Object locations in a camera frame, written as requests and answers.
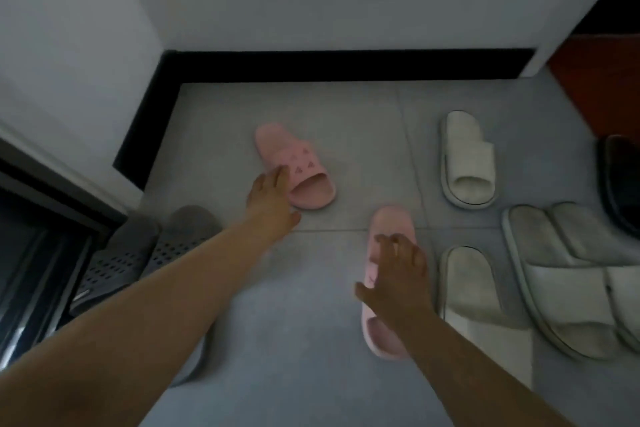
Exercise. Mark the person's left hand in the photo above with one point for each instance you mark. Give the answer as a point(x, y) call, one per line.
point(270, 206)

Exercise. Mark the person's right hand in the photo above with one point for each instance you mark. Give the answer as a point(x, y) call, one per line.
point(400, 291)

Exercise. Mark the person's left thumb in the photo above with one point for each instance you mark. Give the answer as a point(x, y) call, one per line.
point(295, 221)

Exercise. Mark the person's right thumb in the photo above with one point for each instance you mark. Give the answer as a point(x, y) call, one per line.
point(366, 293)

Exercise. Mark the person's left forearm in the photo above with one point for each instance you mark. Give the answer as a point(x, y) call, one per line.
point(135, 321)

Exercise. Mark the person's right forearm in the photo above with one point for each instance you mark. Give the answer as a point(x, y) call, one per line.
point(480, 381)

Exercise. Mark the pink slipper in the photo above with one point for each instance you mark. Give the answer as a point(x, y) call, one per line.
point(300, 161)
point(390, 224)

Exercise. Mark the grey perforated slipper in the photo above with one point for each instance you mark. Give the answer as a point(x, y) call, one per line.
point(187, 234)
point(115, 266)

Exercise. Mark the small white slipper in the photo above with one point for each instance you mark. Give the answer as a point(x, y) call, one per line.
point(475, 301)
point(467, 161)

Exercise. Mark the black baseboard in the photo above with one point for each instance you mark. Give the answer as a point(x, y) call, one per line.
point(300, 66)

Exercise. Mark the large white slipper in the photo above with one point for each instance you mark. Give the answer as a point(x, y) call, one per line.
point(560, 286)
point(595, 241)

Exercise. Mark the dark slipper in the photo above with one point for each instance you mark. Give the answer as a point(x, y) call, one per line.
point(622, 181)

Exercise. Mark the red wooden door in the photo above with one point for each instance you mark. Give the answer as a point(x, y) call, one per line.
point(600, 81)

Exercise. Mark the metal door frame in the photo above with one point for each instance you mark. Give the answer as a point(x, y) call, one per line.
point(35, 251)

